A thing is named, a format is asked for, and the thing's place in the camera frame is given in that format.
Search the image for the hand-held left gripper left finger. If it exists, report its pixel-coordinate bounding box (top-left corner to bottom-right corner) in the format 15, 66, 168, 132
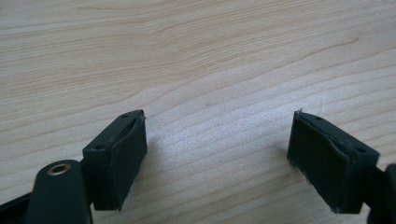
82, 109, 149, 212

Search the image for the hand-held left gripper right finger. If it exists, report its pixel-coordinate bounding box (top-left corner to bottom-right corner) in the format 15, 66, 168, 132
287, 109, 381, 215

